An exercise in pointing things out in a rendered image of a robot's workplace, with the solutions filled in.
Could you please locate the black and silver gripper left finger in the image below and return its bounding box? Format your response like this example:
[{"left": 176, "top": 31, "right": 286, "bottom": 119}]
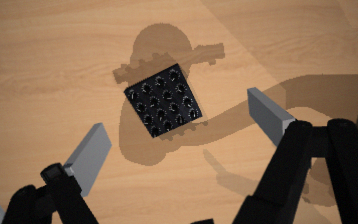
[{"left": 1, "top": 123, "right": 112, "bottom": 224}]

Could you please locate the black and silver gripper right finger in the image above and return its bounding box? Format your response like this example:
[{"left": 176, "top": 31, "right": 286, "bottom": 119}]
[{"left": 232, "top": 87, "right": 358, "bottom": 224}]

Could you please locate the black knob box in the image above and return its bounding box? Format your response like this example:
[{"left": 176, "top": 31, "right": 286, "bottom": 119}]
[{"left": 124, "top": 63, "right": 202, "bottom": 138}]

